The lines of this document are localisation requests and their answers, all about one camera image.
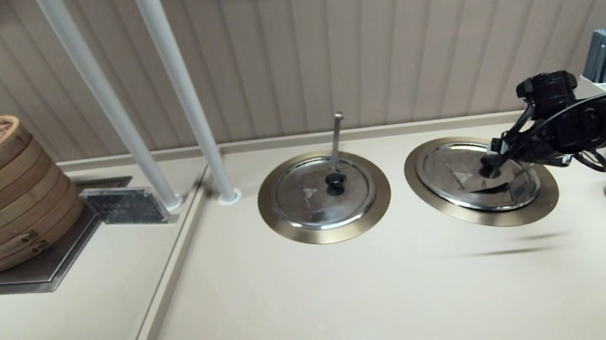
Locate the recessed steel tray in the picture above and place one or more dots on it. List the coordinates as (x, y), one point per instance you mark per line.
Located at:
(56, 270)

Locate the white metal pole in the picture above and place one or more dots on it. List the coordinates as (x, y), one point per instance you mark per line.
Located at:
(181, 80)
(102, 91)

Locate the steel pot lid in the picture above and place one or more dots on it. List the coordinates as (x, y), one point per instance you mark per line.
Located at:
(324, 237)

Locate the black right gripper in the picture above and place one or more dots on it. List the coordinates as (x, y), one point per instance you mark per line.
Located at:
(522, 148)

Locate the hinged steel lid black knob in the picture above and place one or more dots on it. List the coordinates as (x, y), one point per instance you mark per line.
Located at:
(452, 178)
(308, 205)

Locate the steel ladle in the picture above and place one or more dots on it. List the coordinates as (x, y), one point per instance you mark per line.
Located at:
(336, 135)

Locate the round brass-rimmed soup well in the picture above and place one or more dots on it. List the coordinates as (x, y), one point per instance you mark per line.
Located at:
(523, 214)

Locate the clear acrylic sign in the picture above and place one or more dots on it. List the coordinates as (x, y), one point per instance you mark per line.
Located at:
(127, 206)

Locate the white pole base flange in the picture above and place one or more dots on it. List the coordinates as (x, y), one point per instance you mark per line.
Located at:
(181, 201)
(230, 202)

